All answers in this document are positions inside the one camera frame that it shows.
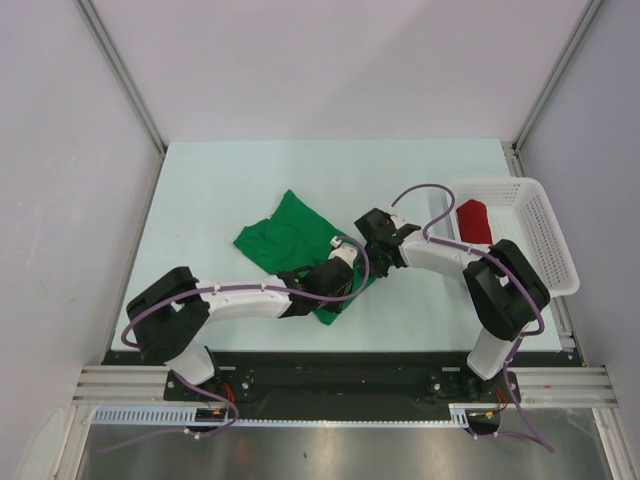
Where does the left aluminium corner post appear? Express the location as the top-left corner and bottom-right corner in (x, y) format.
(74, 0), (168, 154)

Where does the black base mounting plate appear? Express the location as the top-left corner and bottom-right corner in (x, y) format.
(102, 352), (574, 420)

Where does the green t shirt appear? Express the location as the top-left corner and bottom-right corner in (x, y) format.
(232, 188), (379, 327)

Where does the right aluminium corner post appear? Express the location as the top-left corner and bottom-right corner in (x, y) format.
(511, 0), (608, 152)

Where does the purple cable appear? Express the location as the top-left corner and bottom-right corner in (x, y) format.
(390, 183), (546, 339)
(122, 234), (372, 351)

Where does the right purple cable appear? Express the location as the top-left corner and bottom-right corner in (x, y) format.
(390, 183), (546, 339)

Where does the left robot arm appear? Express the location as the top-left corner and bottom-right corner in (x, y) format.
(121, 254), (370, 400)

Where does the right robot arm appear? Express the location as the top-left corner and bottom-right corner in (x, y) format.
(355, 208), (551, 401)

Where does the aluminium corner post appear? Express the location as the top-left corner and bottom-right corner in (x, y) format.
(511, 0), (608, 152)
(74, 0), (168, 154)

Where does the white perforated plastic basket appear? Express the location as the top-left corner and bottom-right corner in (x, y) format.
(450, 177), (580, 298)

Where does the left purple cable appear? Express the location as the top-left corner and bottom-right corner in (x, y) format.
(122, 234), (372, 351)

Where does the aluminium rail frame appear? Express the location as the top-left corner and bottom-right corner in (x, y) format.
(71, 366), (639, 479)

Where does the white slotted cable duct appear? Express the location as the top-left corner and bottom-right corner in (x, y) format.
(91, 405), (498, 430)

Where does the rolled red t shirt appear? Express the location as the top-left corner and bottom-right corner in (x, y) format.
(456, 199), (493, 245)

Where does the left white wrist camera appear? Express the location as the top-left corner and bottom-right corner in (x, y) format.
(328, 236), (359, 267)

